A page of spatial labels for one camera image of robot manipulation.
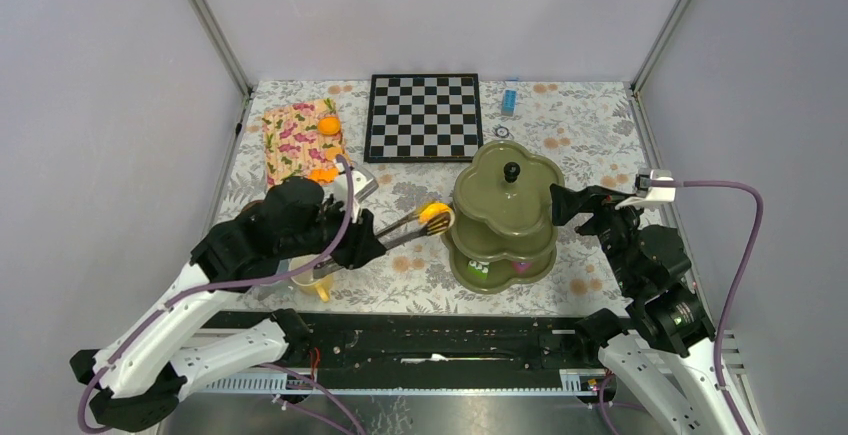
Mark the floral pastry tray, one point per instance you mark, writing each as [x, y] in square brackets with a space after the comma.
[292, 144]

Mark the green three-tier serving stand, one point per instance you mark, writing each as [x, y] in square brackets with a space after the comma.
[502, 205]

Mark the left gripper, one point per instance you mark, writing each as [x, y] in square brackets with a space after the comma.
[362, 245]

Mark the green kiwi cake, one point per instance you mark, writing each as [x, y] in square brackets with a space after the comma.
[478, 269]

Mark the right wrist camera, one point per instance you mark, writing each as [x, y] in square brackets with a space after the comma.
[653, 188]

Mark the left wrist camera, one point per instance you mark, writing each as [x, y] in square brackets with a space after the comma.
[352, 194]

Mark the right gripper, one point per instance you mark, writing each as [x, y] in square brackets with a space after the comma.
[565, 202]

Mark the orange round bun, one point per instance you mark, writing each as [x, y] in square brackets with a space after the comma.
[329, 126]

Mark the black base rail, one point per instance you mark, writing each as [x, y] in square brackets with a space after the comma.
[441, 353]

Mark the yellow fruit tart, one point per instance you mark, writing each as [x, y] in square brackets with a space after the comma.
[440, 213]

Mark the round waffle biscuit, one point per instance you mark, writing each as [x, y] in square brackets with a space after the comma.
[333, 153]

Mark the blue rectangular block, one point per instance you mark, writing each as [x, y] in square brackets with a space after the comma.
[509, 102]

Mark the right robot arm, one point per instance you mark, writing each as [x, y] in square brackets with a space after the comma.
[671, 357]

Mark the metal serving tongs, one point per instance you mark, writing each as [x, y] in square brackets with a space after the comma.
[404, 230]

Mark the black white chessboard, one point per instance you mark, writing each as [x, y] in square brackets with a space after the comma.
[422, 118]

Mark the kiwi purple cake slice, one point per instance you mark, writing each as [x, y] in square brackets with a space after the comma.
[521, 268]

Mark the yellow handled mug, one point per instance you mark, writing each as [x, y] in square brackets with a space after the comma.
[308, 283]

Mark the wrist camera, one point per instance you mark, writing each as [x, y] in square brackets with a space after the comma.
[352, 194]
[653, 188]

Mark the orange pastry pieces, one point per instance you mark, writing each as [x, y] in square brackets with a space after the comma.
[324, 176]

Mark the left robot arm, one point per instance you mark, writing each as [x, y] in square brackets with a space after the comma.
[137, 381]

